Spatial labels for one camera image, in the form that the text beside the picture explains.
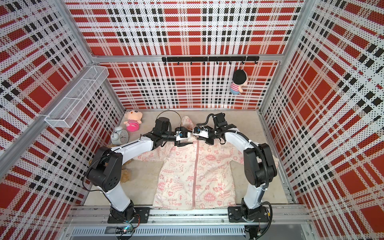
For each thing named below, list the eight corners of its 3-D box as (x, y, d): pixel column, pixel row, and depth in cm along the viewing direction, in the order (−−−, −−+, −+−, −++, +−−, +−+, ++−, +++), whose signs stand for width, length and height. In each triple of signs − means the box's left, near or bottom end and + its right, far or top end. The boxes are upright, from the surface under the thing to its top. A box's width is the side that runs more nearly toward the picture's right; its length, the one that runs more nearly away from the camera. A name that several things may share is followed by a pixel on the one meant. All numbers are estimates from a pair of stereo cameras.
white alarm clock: (118, 148, 101) (109, 138, 91) (123, 136, 107) (115, 125, 97) (125, 148, 101) (117, 138, 91) (130, 135, 107) (122, 125, 97)
